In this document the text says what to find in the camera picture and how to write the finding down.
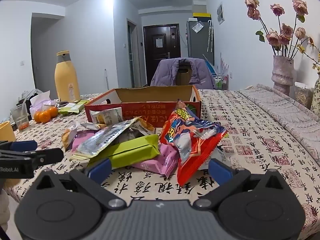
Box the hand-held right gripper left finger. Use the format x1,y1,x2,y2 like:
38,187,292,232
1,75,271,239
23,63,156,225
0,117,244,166
34,158,127,209

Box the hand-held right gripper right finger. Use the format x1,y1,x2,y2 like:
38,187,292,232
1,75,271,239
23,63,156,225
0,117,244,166
194,158,288,209

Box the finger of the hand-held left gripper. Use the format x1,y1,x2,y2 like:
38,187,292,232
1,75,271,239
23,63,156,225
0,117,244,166
0,148,64,170
0,140,38,153

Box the white orange snack packet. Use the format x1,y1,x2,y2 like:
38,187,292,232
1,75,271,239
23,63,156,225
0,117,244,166
129,117,157,138
62,121,85,151
90,107,123,125

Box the silver snack packet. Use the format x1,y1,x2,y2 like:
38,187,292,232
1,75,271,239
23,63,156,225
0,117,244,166
71,117,140,161

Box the lime green snack packet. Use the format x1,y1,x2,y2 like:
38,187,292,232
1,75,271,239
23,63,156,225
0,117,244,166
87,134,161,170

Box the pink snack packet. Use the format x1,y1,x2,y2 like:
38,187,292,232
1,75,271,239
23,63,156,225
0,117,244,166
131,144,180,178
72,130,97,153

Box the red snack bag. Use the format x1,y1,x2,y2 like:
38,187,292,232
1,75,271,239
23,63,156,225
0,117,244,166
159,99,228,187

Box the red orange cardboard box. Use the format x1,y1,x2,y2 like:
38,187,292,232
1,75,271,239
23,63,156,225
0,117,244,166
84,85,202,131

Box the yellow cup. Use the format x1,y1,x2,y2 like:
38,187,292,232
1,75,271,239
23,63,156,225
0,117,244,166
0,121,17,142

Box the clear plastic cup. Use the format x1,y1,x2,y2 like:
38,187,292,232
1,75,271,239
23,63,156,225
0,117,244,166
10,104,29,132

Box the dark cloth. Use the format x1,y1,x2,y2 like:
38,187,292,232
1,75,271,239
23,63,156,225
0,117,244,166
16,89,43,120

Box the white tissue pack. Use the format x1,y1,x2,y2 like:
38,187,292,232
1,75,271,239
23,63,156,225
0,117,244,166
30,99,58,115

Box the small green white packet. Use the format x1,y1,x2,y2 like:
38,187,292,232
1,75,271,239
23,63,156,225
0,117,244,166
69,100,90,113
58,106,75,116

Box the white tissue paper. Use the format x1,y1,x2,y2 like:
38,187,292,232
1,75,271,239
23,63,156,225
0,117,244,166
32,91,51,105

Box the yellow thermos bottle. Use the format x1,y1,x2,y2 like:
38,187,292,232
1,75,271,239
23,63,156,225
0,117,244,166
54,50,81,103

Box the folded grey pink quilt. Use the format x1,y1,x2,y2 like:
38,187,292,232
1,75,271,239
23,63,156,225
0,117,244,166
237,84,320,161

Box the small storage rack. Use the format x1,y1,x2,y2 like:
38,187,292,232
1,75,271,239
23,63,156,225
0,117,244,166
214,75,229,91

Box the wooden chair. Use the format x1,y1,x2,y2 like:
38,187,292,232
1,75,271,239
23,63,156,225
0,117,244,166
176,65,193,86

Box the blue folding rack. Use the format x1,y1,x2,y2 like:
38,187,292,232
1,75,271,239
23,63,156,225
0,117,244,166
202,54,216,76

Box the glass storage jar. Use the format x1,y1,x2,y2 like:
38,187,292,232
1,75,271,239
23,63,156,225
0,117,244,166
294,81,314,110

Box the purple padded jacket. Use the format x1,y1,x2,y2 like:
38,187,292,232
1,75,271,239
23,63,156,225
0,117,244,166
150,57,215,90

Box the pink ribbed vase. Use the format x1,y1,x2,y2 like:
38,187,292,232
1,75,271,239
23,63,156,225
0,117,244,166
272,55,295,97

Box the grey interior door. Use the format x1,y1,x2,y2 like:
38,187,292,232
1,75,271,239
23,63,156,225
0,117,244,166
126,19,139,88

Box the floral patterned vase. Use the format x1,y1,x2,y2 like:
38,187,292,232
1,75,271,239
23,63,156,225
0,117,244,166
310,77,320,117

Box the dark entrance door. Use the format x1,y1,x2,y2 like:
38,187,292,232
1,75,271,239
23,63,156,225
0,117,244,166
143,24,181,87

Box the grey fridge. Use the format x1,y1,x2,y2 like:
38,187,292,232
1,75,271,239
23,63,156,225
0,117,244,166
186,20,215,63

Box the folded white umbrella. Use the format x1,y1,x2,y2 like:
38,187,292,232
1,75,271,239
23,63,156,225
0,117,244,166
207,21,215,53

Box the bunch of dried roses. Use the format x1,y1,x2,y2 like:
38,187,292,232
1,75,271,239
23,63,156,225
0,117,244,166
245,0,314,57

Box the yellow flower twigs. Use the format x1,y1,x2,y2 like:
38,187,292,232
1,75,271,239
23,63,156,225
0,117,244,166
295,42,320,76

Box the wall poster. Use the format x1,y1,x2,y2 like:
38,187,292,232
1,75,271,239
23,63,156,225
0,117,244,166
216,2,225,25

